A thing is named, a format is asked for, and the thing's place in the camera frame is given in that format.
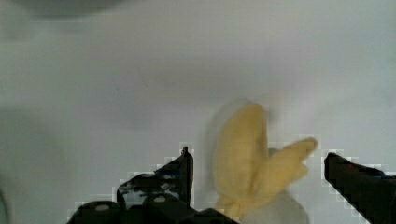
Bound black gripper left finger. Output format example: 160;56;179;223
66;147;237;224

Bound yellow peeled toy banana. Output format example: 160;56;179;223
213;104;318;219

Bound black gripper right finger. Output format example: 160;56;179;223
324;153;396;224

